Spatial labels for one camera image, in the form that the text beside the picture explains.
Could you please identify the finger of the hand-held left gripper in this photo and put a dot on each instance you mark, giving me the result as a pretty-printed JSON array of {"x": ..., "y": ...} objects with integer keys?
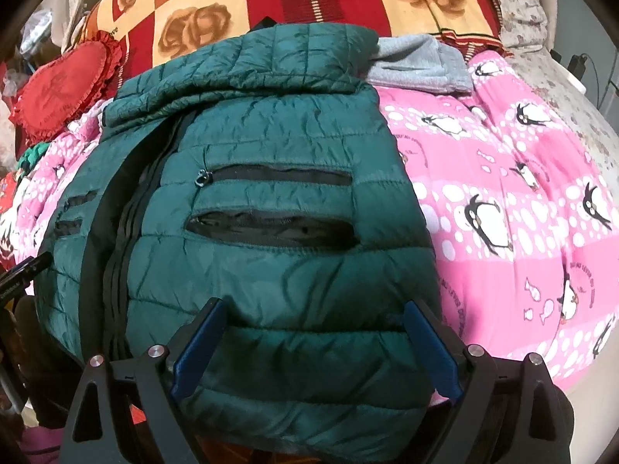
[{"x": 26, "y": 273}]

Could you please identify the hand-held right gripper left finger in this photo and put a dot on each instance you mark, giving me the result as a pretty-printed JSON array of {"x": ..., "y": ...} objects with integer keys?
[{"x": 193, "y": 355}]

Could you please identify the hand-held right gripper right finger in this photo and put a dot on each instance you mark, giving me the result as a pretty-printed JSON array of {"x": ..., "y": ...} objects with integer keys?
[{"x": 435, "y": 355}]

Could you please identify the green quilted jacket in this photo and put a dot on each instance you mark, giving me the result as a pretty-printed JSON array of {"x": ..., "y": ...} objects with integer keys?
[{"x": 271, "y": 164}]

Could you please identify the red printed cloth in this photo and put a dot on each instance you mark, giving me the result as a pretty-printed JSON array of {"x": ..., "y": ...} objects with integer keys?
[{"x": 6, "y": 198}]

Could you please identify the green ruffled cloth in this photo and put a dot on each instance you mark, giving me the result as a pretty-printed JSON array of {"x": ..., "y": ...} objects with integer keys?
[{"x": 31, "y": 155}]

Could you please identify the pink penguin blanket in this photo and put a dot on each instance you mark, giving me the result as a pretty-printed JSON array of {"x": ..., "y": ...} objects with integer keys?
[{"x": 508, "y": 193}]

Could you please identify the red heart pillow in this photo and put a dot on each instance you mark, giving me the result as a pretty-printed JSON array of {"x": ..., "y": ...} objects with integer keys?
[{"x": 63, "y": 87}]

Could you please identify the clear plastic bags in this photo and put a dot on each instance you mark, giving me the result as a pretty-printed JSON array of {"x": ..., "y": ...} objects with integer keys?
[{"x": 38, "y": 34}]

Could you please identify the floral bed sheet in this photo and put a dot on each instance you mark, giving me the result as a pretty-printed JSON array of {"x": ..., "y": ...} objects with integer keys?
[{"x": 566, "y": 106}]

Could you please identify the grey cloth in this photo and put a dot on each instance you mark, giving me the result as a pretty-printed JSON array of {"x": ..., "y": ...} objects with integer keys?
[{"x": 420, "y": 70}]

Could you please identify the black charger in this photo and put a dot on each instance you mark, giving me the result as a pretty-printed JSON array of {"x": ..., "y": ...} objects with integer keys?
[{"x": 578, "y": 63}]

